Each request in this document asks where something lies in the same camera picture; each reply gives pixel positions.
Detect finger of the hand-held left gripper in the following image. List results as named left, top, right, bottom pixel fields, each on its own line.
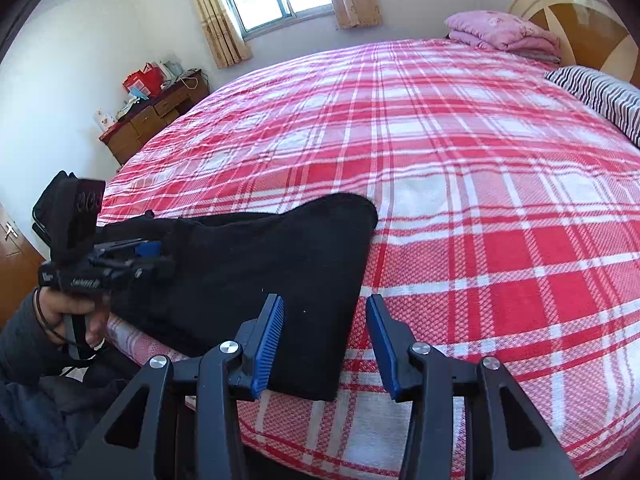
left=92, top=240, right=164, bottom=261
left=100, top=257, right=176, bottom=281

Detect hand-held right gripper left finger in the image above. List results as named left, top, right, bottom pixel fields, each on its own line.
left=65, top=292, right=286, bottom=480

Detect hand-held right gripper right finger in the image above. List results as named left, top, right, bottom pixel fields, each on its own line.
left=365, top=292, right=581, bottom=480

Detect black pants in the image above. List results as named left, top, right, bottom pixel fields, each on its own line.
left=97, top=192, right=379, bottom=402

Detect person's left forearm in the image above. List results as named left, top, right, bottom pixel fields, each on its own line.
left=0, top=292, right=68, bottom=387

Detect person's left hand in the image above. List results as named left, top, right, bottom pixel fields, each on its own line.
left=35, top=289, right=112, bottom=351

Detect black chair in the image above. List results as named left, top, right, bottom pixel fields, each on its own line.
left=31, top=170, right=71, bottom=256

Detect brown wooden desk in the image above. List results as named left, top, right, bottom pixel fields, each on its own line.
left=98, top=70, right=211, bottom=166

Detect red gift bag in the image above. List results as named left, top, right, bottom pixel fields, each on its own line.
left=123, top=62, right=166, bottom=98

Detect red plaid bed sheet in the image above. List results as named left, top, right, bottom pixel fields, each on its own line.
left=95, top=37, right=640, bottom=478

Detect person's dark clothing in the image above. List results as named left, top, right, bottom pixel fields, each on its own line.
left=0, top=360, right=136, bottom=480

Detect striped pillow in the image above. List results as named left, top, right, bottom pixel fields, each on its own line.
left=544, top=65, right=640, bottom=148

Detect pink folded blanket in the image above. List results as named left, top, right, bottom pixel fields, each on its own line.
left=444, top=10, right=562, bottom=64

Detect wooden bed headboard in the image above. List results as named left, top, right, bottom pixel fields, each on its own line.
left=509, top=0, right=640, bottom=88

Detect white cable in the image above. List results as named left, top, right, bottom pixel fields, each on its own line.
left=177, top=70, right=207, bottom=93

